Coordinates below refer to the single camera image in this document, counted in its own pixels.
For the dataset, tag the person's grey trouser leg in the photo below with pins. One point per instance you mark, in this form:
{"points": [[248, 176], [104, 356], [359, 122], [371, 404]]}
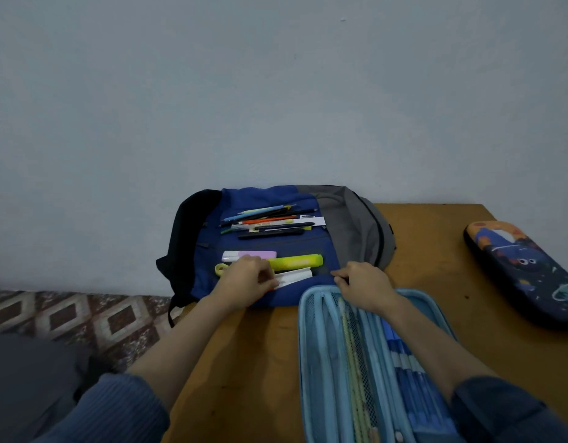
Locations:
{"points": [[30, 387]]}

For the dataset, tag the person's right forearm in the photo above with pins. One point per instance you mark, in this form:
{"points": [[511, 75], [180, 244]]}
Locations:
{"points": [[450, 364]]}

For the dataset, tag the yellow highlighter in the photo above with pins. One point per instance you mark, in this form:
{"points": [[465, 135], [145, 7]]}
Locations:
{"points": [[297, 262]]}

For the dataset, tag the person's left fingers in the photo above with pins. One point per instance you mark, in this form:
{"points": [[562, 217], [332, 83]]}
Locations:
{"points": [[265, 274]]}

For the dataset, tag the person's left forearm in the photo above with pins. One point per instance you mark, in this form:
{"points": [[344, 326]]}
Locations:
{"points": [[173, 355]]}

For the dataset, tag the white paper card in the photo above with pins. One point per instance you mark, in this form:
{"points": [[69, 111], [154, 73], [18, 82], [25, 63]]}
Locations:
{"points": [[317, 220]]}

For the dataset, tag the person's left hand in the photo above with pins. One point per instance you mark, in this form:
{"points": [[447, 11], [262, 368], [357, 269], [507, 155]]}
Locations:
{"points": [[242, 281]]}

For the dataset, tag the green dotted pencil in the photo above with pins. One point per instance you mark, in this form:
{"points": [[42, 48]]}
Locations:
{"points": [[355, 373]]}

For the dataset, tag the row of blue pens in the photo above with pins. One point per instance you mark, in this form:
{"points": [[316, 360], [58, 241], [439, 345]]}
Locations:
{"points": [[415, 387]]}

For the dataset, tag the light blue open pencil case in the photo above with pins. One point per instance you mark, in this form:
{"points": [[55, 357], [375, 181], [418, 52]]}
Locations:
{"points": [[320, 364]]}

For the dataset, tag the person's right hand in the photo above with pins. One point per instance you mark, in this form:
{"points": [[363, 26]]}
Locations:
{"points": [[369, 286]]}

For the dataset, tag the purple and white highlighter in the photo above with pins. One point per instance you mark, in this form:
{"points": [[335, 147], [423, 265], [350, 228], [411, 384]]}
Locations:
{"points": [[260, 255]]}

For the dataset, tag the person's right fingers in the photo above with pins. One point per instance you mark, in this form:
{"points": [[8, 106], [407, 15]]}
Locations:
{"points": [[344, 274]]}

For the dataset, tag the pile of pens and pencils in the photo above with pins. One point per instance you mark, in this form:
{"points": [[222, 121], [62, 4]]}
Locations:
{"points": [[270, 221]]}

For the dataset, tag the blue grey black backpack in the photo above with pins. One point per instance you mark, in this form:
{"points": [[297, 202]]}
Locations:
{"points": [[353, 216]]}

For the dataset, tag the dark blue cartoon pencil case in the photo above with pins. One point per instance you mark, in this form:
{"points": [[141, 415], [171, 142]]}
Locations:
{"points": [[528, 272]]}

